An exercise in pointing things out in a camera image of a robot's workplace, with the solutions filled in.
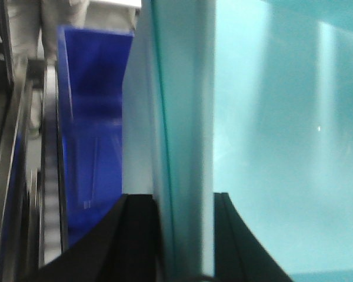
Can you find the light blue plastic bin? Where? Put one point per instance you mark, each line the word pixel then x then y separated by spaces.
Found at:
pixel 253 99

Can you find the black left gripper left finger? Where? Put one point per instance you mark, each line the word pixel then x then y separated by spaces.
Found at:
pixel 122 247

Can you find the white roller track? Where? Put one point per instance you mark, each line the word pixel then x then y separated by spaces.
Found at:
pixel 55 231

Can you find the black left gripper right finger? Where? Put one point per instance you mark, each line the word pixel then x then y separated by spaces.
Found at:
pixel 239 256

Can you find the dark blue ribbed crate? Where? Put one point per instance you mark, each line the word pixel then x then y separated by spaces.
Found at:
pixel 91 68

